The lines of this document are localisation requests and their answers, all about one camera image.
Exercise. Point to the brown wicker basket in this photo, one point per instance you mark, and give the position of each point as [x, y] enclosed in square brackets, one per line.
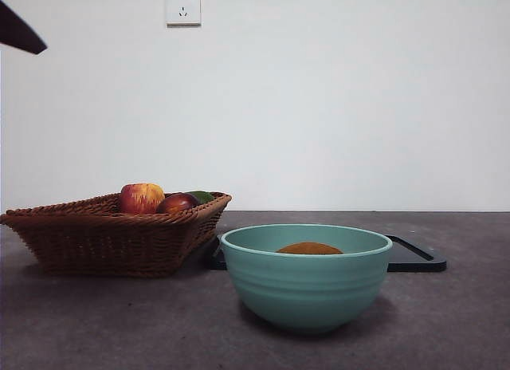
[103, 242]

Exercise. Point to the dark red plum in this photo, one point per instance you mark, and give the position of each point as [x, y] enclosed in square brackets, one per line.
[176, 204]

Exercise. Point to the green avocado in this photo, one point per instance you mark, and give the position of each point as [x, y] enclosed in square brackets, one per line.
[204, 196]

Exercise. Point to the red and yellow apple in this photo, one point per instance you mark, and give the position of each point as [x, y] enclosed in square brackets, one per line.
[140, 197]

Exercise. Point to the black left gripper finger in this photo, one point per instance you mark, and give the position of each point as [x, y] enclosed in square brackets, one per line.
[18, 33]

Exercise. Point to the brown kiwi fruit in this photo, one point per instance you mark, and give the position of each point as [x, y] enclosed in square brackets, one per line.
[310, 248]

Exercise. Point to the white wall socket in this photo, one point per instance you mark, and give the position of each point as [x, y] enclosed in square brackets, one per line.
[183, 7]

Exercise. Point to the teal ceramic bowl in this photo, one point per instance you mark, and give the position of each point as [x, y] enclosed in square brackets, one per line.
[304, 290]

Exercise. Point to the black rectangular tray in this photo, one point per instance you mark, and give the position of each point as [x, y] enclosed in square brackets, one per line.
[412, 262]

